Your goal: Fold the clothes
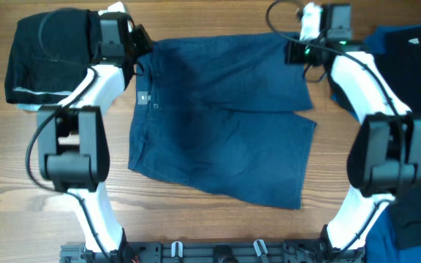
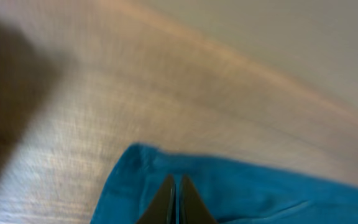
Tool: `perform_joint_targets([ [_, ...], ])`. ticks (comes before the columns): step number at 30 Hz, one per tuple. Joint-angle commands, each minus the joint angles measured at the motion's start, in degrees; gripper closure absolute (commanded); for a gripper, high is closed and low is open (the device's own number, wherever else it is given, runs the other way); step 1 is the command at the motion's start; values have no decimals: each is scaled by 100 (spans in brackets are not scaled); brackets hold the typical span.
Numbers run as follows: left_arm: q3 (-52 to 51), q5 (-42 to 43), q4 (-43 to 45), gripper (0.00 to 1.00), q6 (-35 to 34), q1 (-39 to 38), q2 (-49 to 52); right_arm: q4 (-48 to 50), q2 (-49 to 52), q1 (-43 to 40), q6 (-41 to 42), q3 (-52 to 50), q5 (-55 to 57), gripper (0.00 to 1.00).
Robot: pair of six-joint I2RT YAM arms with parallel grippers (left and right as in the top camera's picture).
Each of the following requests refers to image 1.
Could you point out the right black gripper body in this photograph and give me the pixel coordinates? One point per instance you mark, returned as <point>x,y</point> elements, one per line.
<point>300,52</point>

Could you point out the navy blue shorts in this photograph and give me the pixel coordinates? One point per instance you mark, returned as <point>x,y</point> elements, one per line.
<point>223,115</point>

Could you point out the folded black garment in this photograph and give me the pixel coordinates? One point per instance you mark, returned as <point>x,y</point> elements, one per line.
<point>50,52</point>

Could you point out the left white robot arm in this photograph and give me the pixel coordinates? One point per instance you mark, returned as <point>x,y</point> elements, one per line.
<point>72,145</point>

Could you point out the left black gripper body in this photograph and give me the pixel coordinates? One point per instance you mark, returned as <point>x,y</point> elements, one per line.
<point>140,44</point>

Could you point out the folded white garment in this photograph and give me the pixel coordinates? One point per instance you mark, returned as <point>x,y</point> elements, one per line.
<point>39,98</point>

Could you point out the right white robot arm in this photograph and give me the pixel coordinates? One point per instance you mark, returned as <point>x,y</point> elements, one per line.
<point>386,154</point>

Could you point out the blue garment under polo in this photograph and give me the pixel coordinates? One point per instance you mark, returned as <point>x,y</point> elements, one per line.
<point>380,243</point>

